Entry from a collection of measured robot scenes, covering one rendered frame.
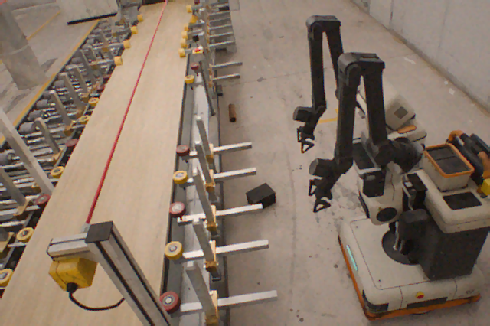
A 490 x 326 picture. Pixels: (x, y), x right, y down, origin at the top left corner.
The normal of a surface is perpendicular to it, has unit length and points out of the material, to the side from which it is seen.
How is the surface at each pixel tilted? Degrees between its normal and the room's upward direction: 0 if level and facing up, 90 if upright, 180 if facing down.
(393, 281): 0
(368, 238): 0
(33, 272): 0
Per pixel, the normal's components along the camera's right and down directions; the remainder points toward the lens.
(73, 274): 0.10, 0.62
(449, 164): -0.14, -0.76
